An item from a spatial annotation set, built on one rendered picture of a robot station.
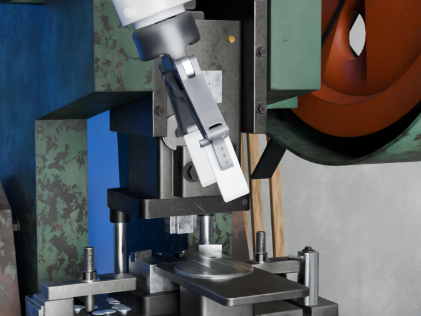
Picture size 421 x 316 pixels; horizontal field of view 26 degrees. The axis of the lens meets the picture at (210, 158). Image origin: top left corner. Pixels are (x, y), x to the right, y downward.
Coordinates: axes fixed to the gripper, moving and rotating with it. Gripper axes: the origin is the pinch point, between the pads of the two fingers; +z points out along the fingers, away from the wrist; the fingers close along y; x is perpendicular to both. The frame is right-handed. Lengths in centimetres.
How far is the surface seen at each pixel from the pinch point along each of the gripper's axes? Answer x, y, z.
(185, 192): -1.1, -31.5, 5.5
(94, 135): -6, -159, 4
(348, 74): 38, -57, 1
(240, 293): -0.7, -15.8, 18.8
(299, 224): 46, -181, 58
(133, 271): -12.8, -43.3, 16.7
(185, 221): -1.8, -41.2, 11.8
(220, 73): 11.4, -36.4, -9.2
